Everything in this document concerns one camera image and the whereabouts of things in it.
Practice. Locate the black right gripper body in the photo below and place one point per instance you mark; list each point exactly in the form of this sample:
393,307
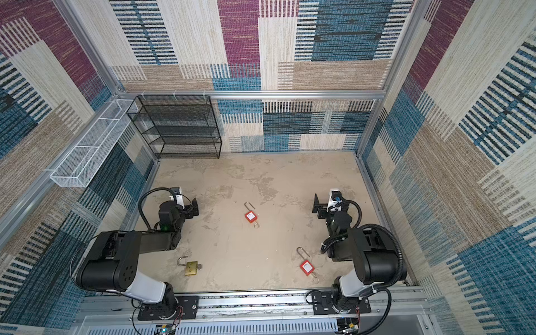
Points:
320,204

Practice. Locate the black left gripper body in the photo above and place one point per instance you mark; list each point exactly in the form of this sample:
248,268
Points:
189,208

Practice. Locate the brass padlock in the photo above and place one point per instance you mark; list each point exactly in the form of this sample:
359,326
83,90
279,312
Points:
191,268

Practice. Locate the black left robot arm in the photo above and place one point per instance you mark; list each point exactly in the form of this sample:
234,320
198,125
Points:
111,263

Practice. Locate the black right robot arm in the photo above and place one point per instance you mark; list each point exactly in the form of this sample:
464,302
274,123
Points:
374,251

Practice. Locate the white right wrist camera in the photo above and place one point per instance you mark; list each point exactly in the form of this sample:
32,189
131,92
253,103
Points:
335,201

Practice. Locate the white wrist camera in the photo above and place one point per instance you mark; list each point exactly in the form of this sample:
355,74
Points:
335,201
177,195

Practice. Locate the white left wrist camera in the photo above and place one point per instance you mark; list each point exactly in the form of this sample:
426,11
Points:
177,195

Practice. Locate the black wire shelf rack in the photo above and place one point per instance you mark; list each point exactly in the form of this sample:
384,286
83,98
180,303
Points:
176,127

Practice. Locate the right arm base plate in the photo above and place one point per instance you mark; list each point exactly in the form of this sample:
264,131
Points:
327,303

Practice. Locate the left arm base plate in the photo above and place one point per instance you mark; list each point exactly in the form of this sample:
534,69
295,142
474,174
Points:
180,307

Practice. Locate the white mesh wall basket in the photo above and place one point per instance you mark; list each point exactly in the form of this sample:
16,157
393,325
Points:
85,159

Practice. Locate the aluminium front rail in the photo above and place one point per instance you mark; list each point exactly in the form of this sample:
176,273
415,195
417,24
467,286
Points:
262,312

